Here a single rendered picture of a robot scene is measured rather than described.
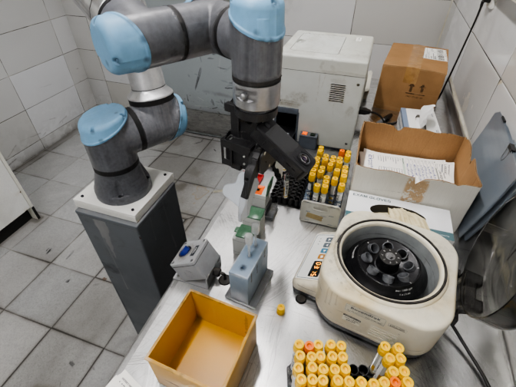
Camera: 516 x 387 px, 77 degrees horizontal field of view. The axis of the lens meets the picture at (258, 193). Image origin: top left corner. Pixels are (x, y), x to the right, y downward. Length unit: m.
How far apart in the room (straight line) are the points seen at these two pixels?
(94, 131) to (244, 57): 0.47
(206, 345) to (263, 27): 0.54
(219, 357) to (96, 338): 1.20
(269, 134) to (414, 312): 0.38
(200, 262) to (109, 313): 1.20
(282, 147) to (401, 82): 0.98
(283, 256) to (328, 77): 0.56
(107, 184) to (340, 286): 0.62
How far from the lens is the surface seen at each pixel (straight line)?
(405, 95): 1.47
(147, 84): 0.88
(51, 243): 2.32
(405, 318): 0.62
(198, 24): 0.53
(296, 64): 1.07
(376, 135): 1.06
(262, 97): 0.50
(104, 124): 0.84
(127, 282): 1.19
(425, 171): 1.04
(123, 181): 0.91
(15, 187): 2.37
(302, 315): 0.71
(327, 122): 1.12
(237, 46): 0.48
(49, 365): 1.84
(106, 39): 0.48
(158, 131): 0.89
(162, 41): 0.50
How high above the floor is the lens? 1.49
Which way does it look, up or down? 41 degrees down
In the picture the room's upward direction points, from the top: straight up
